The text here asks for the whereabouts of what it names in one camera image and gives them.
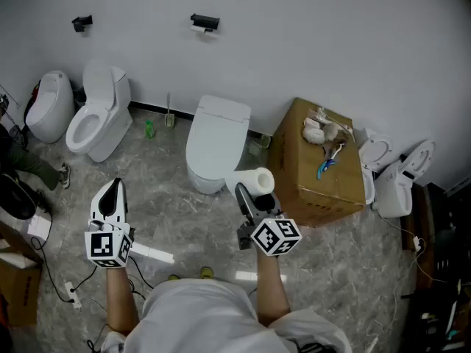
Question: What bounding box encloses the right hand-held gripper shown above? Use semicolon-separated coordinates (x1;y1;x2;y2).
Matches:
235;182;302;257

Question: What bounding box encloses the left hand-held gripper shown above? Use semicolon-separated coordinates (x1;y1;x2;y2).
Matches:
84;177;135;269

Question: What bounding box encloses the large white toilet paper roll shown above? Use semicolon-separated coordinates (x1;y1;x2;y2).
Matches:
224;166;276;198

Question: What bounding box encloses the person's right forearm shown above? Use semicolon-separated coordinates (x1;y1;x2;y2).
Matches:
255;250;291;327

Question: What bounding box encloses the person's left forearm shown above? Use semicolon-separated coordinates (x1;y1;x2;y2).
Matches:
105;265;143;336

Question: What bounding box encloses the white closed-lid toilet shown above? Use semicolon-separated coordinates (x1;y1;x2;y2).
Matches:
185;94;252;195

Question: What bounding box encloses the white open-lid toilet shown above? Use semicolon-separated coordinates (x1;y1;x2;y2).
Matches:
65;59;134;164

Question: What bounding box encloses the white toilet with raised lid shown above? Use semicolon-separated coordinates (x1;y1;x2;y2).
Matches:
371;140;436;219

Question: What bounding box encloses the large brown cardboard box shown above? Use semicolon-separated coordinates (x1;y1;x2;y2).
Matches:
267;97;367;228

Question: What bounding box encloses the white paper sheet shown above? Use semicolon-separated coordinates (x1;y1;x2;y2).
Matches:
27;213;52;240

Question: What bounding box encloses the white oval pouch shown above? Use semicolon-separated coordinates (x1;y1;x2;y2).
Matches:
302;126;325;145

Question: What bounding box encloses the white power strip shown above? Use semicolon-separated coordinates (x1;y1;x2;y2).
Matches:
64;281;82;310

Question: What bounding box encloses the black round stool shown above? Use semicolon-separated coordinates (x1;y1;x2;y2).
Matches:
0;173;38;221

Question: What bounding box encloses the grey fluffy duster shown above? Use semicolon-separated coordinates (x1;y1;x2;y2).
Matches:
322;121;339;141

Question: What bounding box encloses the small brown cardboard box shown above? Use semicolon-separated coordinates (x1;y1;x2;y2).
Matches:
0;221;43;327

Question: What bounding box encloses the person's white shirt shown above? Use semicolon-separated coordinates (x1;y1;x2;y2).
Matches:
101;278;354;353

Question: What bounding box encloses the dark shelving unit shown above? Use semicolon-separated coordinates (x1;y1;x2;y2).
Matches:
403;182;471;353

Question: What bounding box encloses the blue handled brush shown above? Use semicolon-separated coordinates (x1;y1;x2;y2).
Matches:
316;158;338;180

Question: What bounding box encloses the white handled bristle brush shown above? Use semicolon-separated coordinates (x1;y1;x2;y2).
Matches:
323;141;347;161

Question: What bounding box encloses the white sprayer with hose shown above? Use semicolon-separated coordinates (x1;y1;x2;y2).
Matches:
312;107;356;143

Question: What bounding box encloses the black wall paper holder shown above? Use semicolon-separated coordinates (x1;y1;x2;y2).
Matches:
190;13;221;33

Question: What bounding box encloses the small black wall holder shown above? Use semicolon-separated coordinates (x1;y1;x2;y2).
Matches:
71;14;93;33

